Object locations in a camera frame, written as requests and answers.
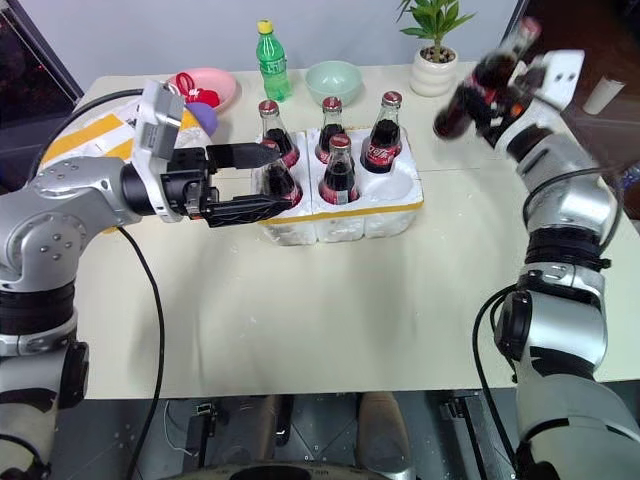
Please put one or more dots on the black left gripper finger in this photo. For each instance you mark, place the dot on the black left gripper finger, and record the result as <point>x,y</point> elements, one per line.
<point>240,156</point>
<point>250,207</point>

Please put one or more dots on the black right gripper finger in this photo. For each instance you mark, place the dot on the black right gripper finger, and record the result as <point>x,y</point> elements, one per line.
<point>482,110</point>
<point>534,75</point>

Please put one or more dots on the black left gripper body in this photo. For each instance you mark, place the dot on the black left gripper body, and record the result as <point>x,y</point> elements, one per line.
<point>185,190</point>

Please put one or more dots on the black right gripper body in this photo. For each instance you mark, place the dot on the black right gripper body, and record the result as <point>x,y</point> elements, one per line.
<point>505,112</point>

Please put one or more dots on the glass cola bottle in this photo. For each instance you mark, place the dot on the glass cola bottle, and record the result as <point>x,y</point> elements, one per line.
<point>332,125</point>
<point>492,65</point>
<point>384,145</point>
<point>280,182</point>
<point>340,180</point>
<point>277,137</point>

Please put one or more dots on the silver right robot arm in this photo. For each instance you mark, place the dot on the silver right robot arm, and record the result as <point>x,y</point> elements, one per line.
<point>565,210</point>

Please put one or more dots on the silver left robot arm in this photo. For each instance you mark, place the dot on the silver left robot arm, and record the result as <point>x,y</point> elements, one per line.
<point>50,225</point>

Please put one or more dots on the white box with yellow tape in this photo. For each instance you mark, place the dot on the white box with yellow tape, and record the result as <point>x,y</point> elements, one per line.
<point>107,130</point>

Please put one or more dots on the white styrofoam bottle crate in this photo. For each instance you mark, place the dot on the white styrofoam bottle crate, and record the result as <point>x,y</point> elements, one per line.
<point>390,200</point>

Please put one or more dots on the purple ball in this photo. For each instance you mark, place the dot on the purple ball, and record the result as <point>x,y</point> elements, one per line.
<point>206,116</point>

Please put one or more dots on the white ribbed plant pot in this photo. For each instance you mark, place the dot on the white ribbed plant pot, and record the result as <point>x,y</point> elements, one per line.
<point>432,75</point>

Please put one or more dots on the small red toy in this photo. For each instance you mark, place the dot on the small red toy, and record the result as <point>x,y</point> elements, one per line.
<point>207,97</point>

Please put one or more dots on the white cylinder roll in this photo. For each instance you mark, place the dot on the white cylinder roll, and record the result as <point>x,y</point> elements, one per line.
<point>602,95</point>

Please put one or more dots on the pink bowl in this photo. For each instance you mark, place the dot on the pink bowl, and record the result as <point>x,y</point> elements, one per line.
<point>220,82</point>

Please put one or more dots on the red scissors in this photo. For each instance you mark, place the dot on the red scissors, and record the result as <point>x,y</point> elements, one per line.
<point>186,81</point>

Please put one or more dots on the green soda bottle yellow cap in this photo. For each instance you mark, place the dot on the green soda bottle yellow cap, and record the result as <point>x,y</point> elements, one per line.
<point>273,65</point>

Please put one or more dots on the green leafy plant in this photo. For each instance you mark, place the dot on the green leafy plant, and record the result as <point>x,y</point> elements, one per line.
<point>435,20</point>

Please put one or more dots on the mint green bowl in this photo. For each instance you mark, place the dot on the mint green bowl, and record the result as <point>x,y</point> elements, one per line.
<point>334,82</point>

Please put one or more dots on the cream tablecloth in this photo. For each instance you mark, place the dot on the cream tablecloth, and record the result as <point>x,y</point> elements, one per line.
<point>320,310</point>

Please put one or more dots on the blue patterned object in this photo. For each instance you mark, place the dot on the blue patterned object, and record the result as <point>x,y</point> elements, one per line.
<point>631,192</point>

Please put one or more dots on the black narrow shape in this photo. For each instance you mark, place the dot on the black narrow shape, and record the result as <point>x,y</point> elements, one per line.
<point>282,420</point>

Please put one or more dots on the brown rounded shape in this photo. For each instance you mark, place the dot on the brown rounded shape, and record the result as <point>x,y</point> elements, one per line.
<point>382,430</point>

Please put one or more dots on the dark rounded shape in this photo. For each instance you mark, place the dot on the dark rounded shape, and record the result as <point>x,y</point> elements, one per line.
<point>300,472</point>

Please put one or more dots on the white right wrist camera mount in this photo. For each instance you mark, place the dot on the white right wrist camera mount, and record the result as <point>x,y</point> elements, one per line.
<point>565,75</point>

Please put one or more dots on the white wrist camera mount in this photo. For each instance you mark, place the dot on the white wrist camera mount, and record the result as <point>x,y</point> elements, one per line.
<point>155,120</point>
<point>565,75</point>

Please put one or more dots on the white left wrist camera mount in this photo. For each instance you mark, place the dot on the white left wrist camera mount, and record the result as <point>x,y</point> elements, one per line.
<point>155,120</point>

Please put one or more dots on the dark metal frame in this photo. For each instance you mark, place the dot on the dark metal frame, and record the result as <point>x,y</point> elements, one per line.
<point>475,435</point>

